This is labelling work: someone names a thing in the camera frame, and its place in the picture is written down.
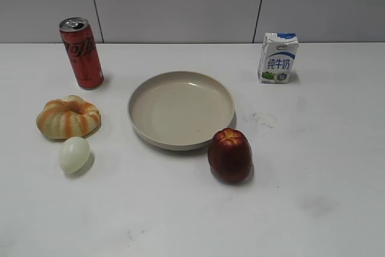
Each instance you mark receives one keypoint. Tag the beige round plate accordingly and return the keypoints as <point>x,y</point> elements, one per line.
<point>180,110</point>

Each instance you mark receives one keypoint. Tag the red cola can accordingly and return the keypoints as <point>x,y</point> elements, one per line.
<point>80,46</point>

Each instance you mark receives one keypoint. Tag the white blue milk carton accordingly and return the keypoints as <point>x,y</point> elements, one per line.
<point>277,57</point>

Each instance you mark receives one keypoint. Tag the dark red apple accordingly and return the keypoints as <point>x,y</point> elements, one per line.
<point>230,155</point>

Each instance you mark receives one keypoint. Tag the orange striped round croissant bread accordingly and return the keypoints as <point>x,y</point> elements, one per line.
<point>68,117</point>

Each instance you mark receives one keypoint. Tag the white egg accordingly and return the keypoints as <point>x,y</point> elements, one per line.
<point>73,155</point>

